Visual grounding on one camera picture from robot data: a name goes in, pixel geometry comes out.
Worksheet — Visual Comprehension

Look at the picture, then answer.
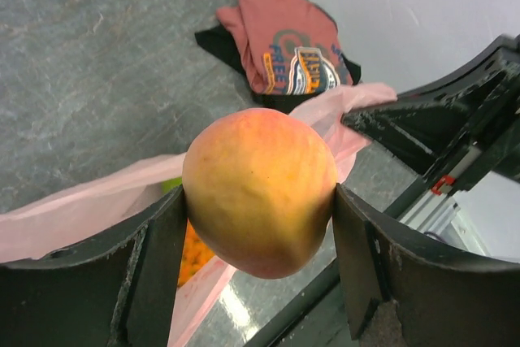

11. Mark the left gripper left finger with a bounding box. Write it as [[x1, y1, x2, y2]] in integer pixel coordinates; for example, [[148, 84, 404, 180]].
[[1, 187, 187, 346]]

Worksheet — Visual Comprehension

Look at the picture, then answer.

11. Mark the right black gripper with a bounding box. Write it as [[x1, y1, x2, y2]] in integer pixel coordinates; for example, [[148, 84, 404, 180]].
[[341, 35, 519, 241]]

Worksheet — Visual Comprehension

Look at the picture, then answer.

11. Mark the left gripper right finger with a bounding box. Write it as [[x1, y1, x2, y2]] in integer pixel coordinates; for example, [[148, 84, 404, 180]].
[[332, 186, 519, 346]]

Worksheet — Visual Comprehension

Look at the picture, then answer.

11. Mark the pineapple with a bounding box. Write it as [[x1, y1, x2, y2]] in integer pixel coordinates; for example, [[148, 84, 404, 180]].
[[177, 223, 215, 288]]

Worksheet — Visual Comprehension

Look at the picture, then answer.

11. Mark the pink plastic bag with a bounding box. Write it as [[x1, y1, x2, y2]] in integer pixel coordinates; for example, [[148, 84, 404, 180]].
[[1, 84, 397, 346]]

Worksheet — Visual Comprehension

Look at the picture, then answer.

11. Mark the green apple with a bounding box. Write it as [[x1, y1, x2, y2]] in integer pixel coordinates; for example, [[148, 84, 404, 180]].
[[161, 177, 182, 194]]

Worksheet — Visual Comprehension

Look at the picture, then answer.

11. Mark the peach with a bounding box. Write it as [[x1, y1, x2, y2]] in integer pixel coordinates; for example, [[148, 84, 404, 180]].
[[182, 108, 338, 280]]

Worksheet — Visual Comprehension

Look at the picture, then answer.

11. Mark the red printed t-shirt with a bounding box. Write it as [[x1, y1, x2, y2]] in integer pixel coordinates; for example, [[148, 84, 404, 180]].
[[216, 0, 353, 95]]

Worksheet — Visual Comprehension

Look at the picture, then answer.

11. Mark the black cloth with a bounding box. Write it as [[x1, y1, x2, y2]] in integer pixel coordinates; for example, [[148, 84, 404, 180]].
[[194, 24, 362, 114]]

